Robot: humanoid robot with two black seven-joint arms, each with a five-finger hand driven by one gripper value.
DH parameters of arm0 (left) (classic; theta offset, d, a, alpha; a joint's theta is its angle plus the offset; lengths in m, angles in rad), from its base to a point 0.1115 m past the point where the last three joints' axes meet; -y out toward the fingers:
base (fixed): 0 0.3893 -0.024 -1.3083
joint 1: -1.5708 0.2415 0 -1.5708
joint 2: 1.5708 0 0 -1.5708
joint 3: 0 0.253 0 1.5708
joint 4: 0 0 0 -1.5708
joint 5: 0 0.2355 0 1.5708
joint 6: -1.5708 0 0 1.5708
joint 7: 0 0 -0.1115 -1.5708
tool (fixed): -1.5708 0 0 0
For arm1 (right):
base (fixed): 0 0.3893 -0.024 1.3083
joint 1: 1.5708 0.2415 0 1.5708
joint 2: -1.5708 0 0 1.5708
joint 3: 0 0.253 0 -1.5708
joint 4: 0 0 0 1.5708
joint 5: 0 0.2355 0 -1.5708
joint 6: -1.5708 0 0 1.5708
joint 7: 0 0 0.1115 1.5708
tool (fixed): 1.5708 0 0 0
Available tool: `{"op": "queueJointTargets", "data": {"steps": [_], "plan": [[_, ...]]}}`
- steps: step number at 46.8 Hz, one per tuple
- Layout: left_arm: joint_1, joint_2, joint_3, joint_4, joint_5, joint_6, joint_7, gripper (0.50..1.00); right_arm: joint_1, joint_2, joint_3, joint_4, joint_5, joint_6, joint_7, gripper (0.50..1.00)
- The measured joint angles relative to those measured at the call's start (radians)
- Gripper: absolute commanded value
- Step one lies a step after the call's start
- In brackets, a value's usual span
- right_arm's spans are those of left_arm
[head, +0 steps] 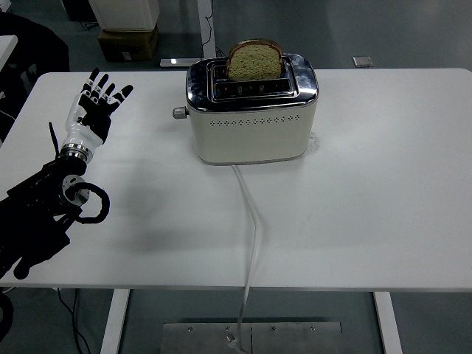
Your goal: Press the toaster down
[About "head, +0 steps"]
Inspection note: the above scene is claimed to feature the grey metal plate with screws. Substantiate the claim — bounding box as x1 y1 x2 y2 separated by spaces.
162 322 343 354

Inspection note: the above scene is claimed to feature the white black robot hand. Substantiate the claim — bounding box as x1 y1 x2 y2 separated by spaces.
60 68 134 150

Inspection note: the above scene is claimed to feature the white side table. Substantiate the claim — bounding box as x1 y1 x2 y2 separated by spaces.
0 35 18 71

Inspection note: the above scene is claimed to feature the person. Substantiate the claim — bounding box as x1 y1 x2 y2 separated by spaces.
0 10 71 143

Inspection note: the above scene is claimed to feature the brown cardboard box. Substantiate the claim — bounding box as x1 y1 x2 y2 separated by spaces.
97 24 160 62

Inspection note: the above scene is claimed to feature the white appliance housing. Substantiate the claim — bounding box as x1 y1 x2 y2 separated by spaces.
88 0 161 32

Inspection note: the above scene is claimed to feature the white table leg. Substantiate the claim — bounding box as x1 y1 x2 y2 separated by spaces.
100 288 131 354
372 291 403 354

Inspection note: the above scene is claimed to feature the brown bread slice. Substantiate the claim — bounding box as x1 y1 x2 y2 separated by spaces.
226 38 284 83

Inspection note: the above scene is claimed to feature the white desk leg with foot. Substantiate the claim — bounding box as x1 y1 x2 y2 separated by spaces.
160 0 218 68

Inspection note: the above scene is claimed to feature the white toaster power cord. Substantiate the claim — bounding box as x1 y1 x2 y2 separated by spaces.
225 164 261 354

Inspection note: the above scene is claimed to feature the cream chrome two-slot toaster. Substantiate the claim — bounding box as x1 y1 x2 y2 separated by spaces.
185 52 320 166

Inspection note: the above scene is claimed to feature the black floor cable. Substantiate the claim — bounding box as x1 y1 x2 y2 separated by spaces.
55 288 91 354

